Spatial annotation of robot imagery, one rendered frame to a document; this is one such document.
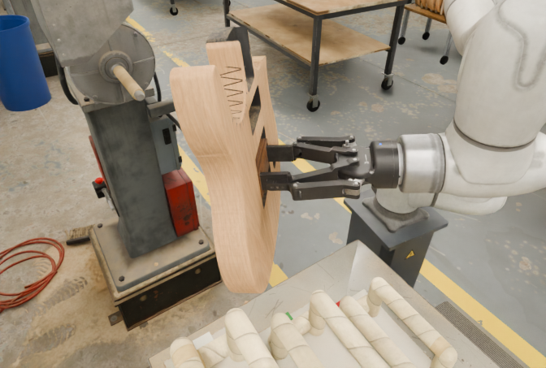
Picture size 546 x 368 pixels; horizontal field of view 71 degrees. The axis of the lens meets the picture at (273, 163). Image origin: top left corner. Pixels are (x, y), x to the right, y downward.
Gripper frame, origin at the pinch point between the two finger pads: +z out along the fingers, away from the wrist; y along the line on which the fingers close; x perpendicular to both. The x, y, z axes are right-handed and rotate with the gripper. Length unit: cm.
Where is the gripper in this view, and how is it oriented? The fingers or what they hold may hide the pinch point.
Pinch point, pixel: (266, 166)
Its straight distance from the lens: 61.8
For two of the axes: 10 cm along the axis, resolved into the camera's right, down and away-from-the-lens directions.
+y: 1.1, -5.9, 8.0
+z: -9.9, 0.2, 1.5
